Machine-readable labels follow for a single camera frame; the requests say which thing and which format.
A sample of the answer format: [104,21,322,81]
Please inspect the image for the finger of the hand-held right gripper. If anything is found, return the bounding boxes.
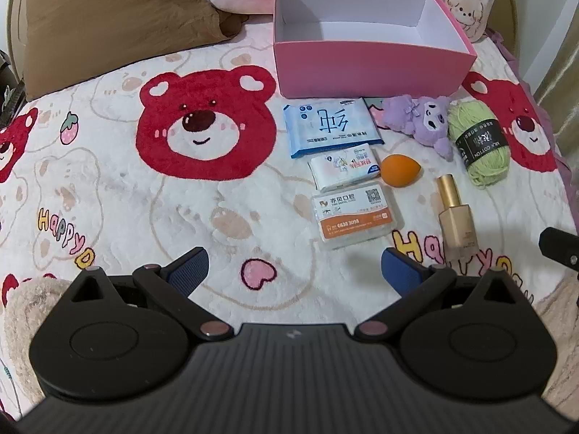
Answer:
[540,227,579,278]

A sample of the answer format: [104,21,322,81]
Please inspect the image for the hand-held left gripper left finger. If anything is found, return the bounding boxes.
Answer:
[68,248,233,342]

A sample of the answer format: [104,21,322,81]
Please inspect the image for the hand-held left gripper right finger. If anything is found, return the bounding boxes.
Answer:
[355,248,521,342]

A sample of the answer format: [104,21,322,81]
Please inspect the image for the clear floss box orange label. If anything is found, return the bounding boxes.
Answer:
[312,181,403,251]

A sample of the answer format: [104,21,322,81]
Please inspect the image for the foundation bottle gold cap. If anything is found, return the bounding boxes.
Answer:
[435,174,481,267]

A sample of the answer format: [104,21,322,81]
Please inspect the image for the orange makeup sponge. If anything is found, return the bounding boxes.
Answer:
[380,154,422,187]

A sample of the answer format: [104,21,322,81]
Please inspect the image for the small white tissue pack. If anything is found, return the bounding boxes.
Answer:
[308,142,383,192]

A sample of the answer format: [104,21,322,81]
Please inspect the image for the green yarn ball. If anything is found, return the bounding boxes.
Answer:
[447,99,510,189]

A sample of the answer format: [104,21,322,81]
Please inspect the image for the purple plush toy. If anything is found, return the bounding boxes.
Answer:
[382,95,453,162]

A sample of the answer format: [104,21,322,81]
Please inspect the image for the blue wet wipes pack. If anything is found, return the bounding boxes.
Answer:
[283,97,385,160]

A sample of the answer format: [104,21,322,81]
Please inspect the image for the pink cardboard box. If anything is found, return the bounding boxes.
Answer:
[272,0,478,99]

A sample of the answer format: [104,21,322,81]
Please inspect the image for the beige fleece cloth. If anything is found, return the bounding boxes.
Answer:
[0,276,73,421]
[534,276,579,399]

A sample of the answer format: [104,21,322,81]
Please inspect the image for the red bear printed blanket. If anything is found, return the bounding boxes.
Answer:
[0,9,579,417]

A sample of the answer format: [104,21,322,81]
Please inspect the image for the beige curtain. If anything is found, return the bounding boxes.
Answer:
[529,0,579,182]

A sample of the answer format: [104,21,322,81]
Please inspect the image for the brown pillow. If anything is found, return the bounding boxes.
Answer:
[22,0,249,102]

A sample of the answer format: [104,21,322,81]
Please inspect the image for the cluttered bedside table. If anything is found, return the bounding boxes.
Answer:
[0,50,23,127]

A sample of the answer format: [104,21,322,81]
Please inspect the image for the pink printed pillow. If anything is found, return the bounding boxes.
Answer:
[162,0,505,43]

